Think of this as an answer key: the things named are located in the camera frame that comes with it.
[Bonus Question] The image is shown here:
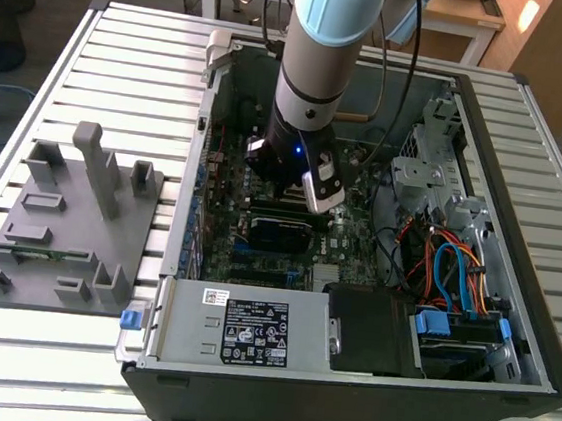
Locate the blue disk carrier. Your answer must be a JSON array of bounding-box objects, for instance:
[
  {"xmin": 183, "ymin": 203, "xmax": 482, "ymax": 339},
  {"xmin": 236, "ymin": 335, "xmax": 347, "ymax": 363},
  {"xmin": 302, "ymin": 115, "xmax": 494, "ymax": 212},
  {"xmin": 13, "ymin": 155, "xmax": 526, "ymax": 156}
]
[{"xmin": 411, "ymin": 306, "xmax": 513, "ymax": 346}]

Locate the black rating label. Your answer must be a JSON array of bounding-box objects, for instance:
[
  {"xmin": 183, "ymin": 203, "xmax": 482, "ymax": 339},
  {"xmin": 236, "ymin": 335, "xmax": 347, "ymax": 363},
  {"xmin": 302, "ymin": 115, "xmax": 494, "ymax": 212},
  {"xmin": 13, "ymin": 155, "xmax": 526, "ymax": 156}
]
[{"xmin": 219, "ymin": 295, "xmax": 293, "ymax": 372}]

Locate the black camera cable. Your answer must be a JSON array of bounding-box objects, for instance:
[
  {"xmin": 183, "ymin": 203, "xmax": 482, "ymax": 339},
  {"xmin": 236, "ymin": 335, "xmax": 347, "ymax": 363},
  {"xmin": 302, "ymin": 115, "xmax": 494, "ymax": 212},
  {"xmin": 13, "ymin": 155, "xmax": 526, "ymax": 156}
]
[{"xmin": 245, "ymin": 0, "xmax": 428, "ymax": 183}]

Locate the green RAM stick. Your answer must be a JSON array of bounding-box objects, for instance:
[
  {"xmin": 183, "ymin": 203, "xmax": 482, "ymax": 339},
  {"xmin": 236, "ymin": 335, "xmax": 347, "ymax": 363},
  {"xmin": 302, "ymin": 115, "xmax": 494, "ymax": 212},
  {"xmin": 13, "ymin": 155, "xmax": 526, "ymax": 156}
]
[{"xmin": 7, "ymin": 240, "xmax": 93, "ymax": 269}]

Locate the blue wire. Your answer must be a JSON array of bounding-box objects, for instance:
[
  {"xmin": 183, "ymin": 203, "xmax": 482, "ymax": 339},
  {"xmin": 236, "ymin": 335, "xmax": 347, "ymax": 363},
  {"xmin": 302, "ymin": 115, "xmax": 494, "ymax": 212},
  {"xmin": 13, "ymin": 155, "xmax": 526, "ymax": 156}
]
[{"xmin": 427, "ymin": 240, "xmax": 485, "ymax": 322}]

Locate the green motherboard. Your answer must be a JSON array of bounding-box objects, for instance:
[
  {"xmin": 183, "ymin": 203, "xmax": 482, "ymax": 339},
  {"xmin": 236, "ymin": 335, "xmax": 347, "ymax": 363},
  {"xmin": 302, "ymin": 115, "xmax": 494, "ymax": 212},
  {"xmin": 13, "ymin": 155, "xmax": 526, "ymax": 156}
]
[{"xmin": 191, "ymin": 125, "xmax": 400, "ymax": 302}]

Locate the white barcode sticker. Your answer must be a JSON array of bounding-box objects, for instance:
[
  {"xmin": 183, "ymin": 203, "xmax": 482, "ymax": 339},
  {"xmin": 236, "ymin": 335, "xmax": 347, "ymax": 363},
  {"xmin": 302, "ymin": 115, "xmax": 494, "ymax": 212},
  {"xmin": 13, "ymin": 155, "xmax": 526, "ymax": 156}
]
[{"xmin": 201, "ymin": 286, "xmax": 231, "ymax": 309}]

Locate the small grey wrist camera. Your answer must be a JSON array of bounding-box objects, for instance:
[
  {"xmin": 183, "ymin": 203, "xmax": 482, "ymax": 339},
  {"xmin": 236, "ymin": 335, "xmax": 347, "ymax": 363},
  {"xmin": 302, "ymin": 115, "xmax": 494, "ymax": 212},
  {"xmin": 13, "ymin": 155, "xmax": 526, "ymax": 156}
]
[{"xmin": 243, "ymin": 134, "xmax": 266, "ymax": 162}]

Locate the graphics card with fan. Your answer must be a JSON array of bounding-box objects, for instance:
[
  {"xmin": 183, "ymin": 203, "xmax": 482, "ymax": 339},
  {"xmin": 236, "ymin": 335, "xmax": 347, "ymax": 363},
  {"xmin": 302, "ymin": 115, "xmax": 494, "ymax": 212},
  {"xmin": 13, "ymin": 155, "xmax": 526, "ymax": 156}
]
[{"xmin": 245, "ymin": 213, "xmax": 317, "ymax": 256}]

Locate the silver metal drive cage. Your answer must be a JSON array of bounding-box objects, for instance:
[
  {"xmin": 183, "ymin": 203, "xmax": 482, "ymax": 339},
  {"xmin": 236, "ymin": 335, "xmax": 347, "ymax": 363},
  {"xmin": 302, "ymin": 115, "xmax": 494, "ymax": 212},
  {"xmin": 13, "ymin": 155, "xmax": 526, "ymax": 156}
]
[{"xmin": 383, "ymin": 92, "xmax": 505, "ymax": 235}]

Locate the CPU socket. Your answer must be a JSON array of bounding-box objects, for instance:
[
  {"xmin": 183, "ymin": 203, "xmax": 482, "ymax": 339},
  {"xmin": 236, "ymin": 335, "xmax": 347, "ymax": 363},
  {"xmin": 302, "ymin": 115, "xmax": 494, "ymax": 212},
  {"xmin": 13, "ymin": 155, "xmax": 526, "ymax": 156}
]
[{"xmin": 275, "ymin": 183, "xmax": 315, "ymax": 209}]

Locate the silver finned heatsink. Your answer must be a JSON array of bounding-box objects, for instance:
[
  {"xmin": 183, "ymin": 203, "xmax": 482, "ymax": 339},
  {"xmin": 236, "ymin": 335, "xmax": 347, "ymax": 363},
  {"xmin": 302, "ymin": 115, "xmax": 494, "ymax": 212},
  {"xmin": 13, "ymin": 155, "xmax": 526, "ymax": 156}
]
[{"xmin": 312, "ymin": 262, "xmax": 346, "ymax": 285}]

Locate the blue plastic latch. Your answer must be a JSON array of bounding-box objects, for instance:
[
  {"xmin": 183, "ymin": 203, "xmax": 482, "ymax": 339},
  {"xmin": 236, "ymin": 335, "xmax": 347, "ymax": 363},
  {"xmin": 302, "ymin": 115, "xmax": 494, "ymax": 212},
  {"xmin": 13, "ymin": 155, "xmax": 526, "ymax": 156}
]
[{"xmin": 118, "ymin": 307, "xmax": 144, "ymax": 334}]

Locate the grey parts rack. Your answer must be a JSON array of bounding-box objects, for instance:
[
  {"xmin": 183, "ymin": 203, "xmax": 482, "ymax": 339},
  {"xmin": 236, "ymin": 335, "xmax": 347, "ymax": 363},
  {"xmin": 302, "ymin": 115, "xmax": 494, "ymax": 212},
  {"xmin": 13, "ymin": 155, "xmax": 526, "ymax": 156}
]
[{"xmin": 0, "ymin": 112, "xmax": 171, "ymax": 319}]

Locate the black expansion slot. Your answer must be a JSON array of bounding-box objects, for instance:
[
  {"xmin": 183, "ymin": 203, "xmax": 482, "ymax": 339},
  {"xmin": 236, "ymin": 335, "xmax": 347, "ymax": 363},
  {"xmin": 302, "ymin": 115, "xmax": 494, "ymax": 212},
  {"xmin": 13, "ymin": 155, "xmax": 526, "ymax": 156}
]
[
  {"xmin": 226, "ymin": 263, "xmax": 292, "ymax": 290},
  {"xmin": 228, "ymin": 250, "xmax": 291, "ymax": 269}
]

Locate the orange wire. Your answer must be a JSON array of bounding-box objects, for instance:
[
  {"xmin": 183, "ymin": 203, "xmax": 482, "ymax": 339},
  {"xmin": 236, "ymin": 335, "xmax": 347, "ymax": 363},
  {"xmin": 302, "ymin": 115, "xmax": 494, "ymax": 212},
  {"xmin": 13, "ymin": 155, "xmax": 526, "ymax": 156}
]
[{"xmin": 418, "ymin": 227, "xmax": 507, "ymax": 318}]

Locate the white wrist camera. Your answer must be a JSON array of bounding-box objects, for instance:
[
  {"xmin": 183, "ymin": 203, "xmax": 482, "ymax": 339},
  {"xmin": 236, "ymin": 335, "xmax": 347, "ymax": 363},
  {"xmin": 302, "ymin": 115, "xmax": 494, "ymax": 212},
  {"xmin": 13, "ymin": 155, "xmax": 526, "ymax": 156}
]
[{"xmin": 297, "ymin": 147, "xmax": 351, "ymax": 218}]

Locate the grey case latch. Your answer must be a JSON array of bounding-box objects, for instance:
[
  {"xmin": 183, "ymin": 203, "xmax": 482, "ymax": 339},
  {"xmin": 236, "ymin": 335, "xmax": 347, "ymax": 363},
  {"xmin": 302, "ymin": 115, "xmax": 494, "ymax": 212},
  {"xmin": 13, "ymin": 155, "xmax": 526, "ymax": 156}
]
[{"xmin": 200, "ymin": 28, "xmax": 234, "ymax": 89}]

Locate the black PC case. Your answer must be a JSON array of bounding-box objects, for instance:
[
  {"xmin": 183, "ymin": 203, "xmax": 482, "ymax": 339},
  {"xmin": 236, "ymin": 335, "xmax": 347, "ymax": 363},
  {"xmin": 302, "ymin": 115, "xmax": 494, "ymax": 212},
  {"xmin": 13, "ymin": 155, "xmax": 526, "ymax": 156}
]
[{"xmin": 106, "ymin": 22, "xmax": 562, "ymax": 421}]

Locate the black plastic shroud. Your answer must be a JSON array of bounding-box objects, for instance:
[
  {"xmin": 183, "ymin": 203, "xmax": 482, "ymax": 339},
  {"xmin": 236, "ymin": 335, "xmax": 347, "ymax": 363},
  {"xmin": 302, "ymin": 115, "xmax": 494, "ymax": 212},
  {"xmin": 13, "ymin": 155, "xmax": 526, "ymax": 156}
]
[{"xmin": 315, "ymin": 280, "xmax": 435, "ymax": 383}]

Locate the black hard disk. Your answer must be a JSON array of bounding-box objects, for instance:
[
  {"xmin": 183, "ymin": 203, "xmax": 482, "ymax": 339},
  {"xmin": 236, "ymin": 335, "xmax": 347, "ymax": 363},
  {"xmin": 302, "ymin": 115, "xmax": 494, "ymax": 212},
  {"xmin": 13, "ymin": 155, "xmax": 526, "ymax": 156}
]
[{"xmin": 413, "ymin": 334, "xmax": 498, "ymax": 387}]

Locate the silver power supply unit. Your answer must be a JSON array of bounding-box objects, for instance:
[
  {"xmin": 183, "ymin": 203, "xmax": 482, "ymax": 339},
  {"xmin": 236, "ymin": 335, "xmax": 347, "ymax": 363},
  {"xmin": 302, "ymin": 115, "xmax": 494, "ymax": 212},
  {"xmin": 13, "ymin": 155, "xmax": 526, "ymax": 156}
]
[{"xmin": 136, "ymin": 273, "xmax": 343, "ymax": 384}]

